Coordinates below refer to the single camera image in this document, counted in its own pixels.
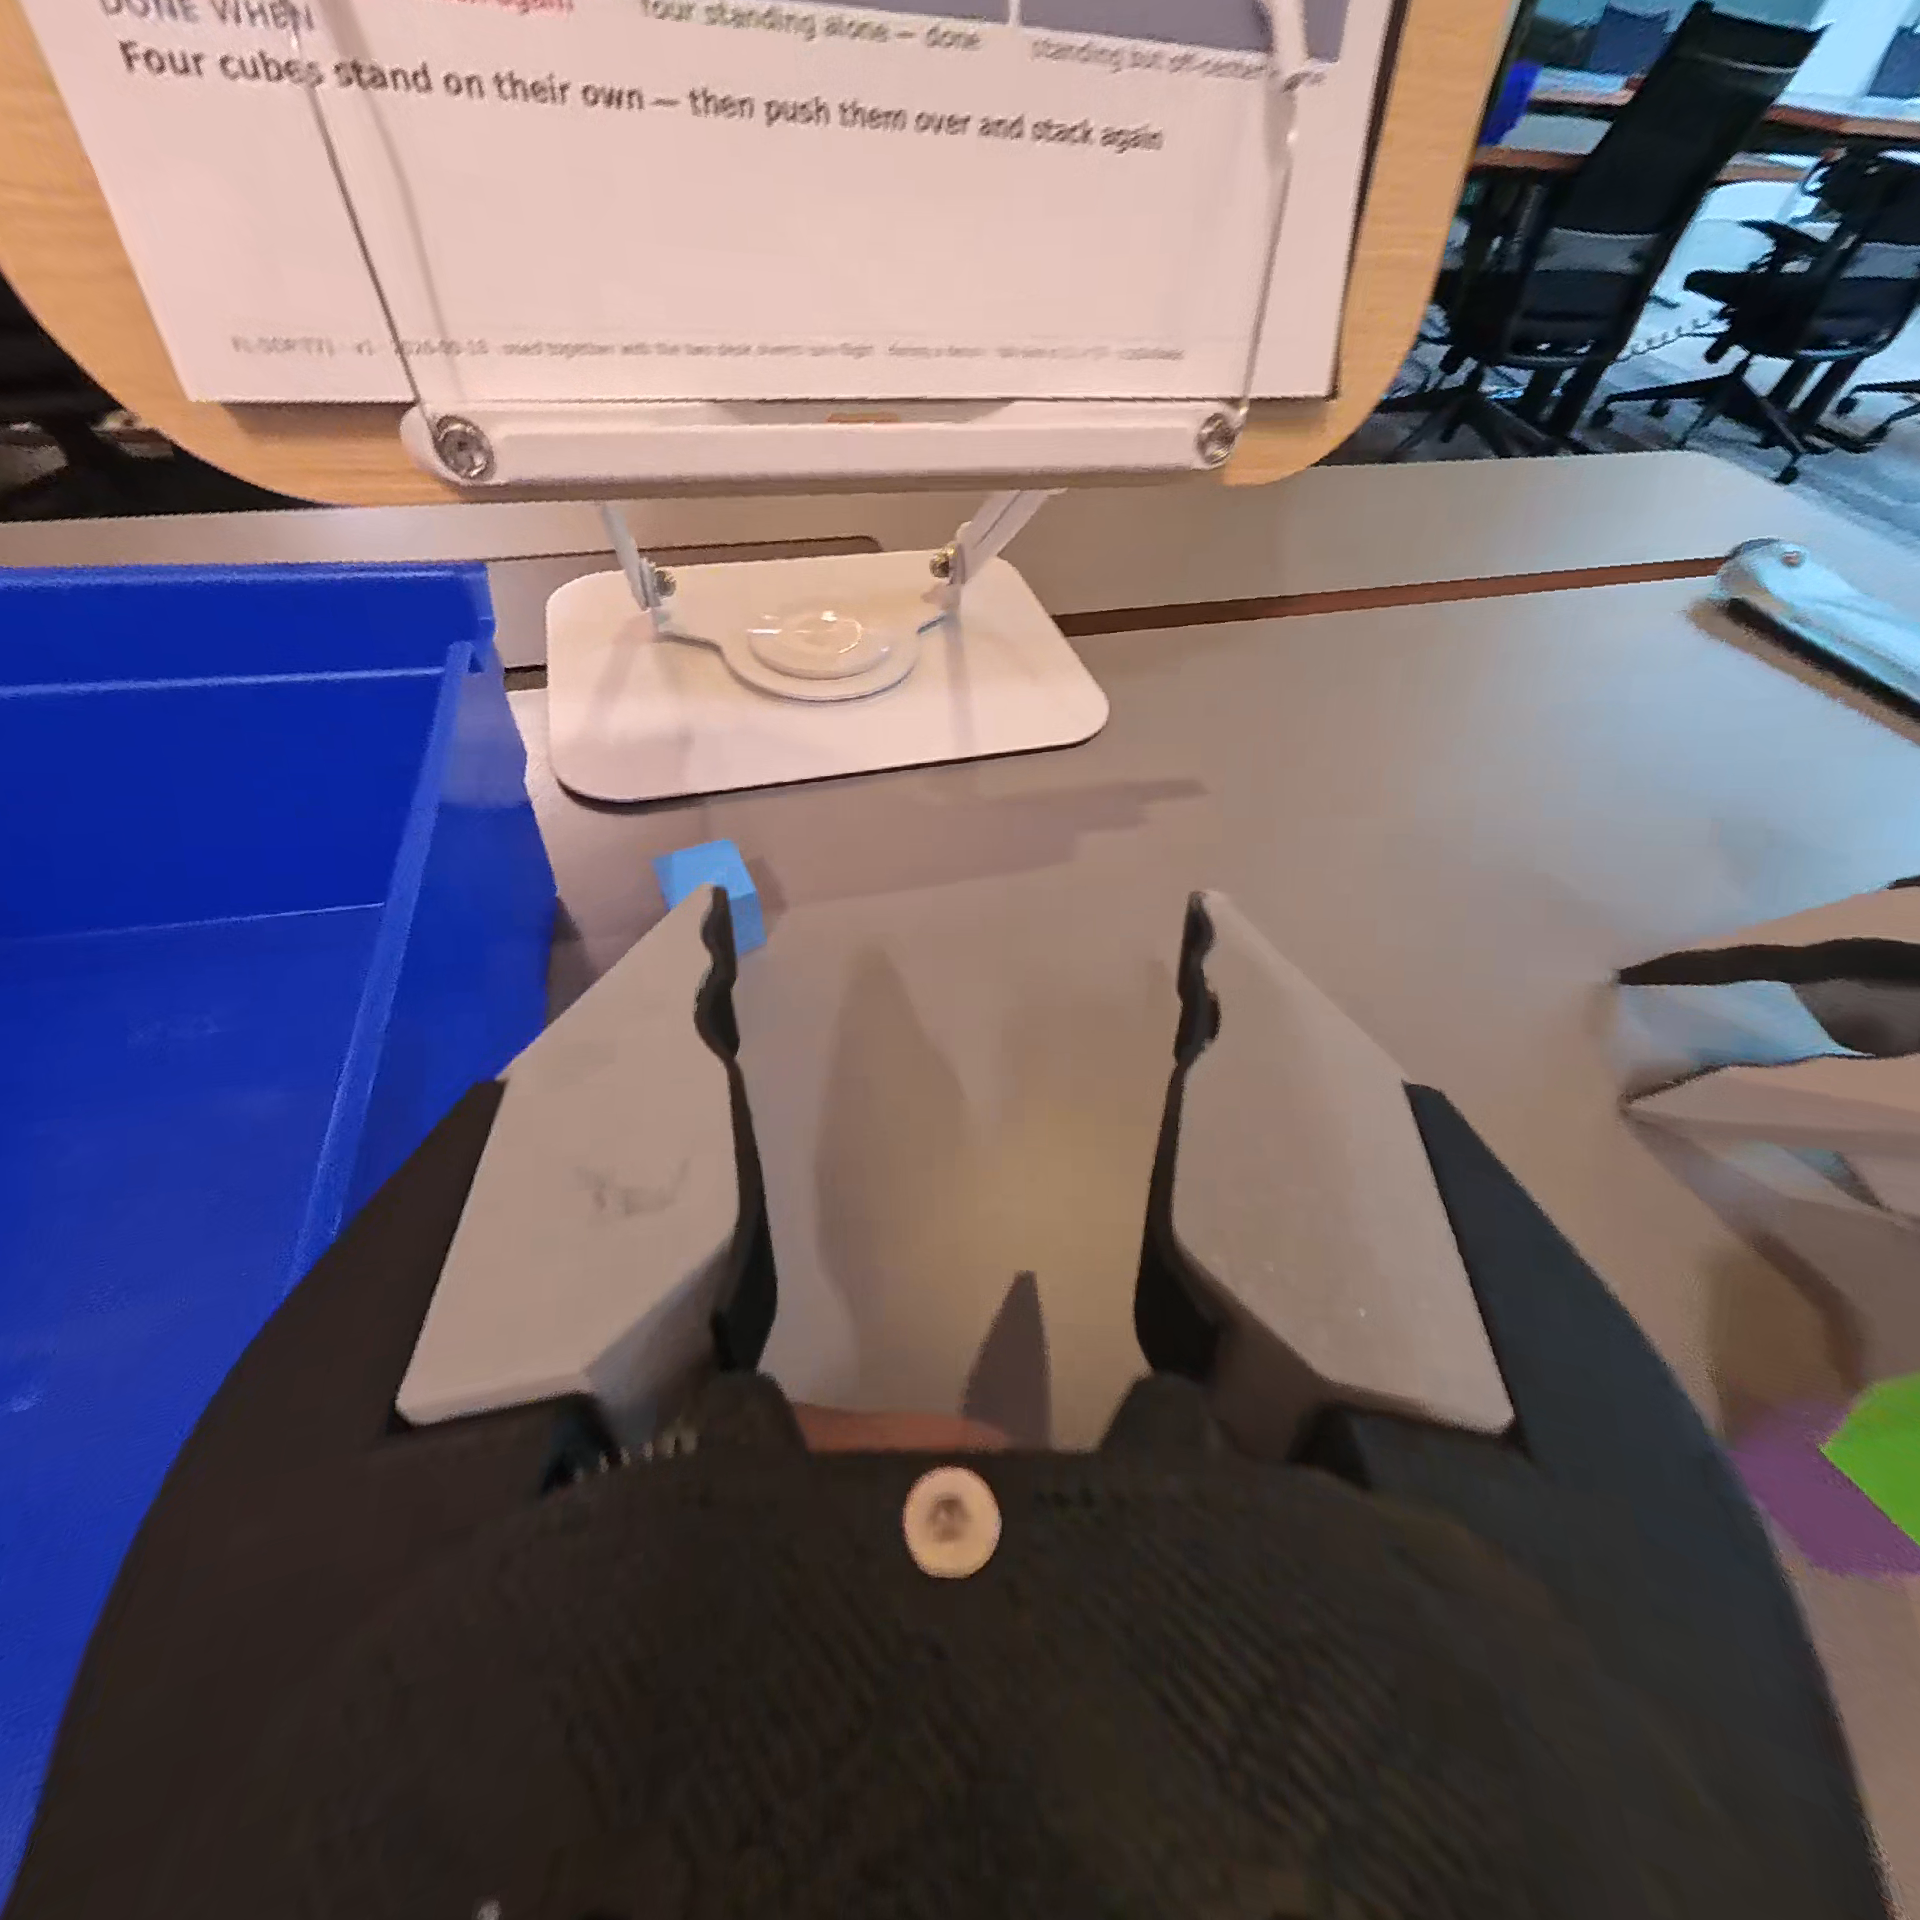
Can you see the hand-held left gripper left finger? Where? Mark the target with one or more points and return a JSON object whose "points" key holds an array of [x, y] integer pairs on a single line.
{"points": [[599, 1200]]}

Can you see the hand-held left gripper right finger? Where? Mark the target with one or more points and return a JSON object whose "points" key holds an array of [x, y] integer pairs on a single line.
{"points": [[1325, 1217]]}

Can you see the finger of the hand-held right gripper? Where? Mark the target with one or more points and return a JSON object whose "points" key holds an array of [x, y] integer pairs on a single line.
{"points": [[1800, 919], [1800, 1101]]}

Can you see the blue foam cube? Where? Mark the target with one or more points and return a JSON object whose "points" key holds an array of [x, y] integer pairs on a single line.
{"points": [[701, 873]]}

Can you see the green foam cube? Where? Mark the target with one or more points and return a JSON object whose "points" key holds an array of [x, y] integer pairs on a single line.
{"points": [[1881, 1455]]}

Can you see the purple foam cube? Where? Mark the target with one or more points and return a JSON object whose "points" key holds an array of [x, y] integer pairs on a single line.
{"points": [[1800, 1504]]}

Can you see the shiny silver object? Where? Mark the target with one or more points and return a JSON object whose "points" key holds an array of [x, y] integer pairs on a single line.
{"points": [[1800, 610]]}

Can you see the blue plastic bin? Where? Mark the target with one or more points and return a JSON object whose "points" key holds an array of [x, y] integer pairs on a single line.
{"points": [[200, 1055]]}

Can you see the black office chair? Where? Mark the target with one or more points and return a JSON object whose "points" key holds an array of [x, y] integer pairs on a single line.
{"points": [[1815, 287], [1606, 259]]}

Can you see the white instruction sheet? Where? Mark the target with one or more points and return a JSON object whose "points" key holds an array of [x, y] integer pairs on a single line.
{"points": [[829, 227]]}

